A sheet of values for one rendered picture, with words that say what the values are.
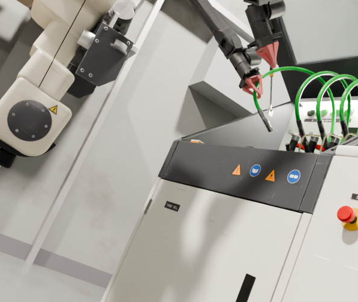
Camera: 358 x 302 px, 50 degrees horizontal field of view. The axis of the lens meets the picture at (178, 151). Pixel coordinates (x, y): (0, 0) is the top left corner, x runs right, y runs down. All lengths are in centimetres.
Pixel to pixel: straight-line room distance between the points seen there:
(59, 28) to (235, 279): 81
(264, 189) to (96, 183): 224
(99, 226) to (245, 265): 229
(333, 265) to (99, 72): 73
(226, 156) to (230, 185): 11
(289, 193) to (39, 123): 66
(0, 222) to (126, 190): 98
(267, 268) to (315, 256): 13
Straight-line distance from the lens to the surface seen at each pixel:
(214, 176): 124
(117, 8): 144
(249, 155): 118
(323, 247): 94
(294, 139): 145
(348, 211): 89
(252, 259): 104
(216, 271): 110
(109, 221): 324
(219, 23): 161
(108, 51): 107
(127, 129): 325
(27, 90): 103
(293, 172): 106
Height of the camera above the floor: 61
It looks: 12 degrees up
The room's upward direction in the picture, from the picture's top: 24 degrees clockwise
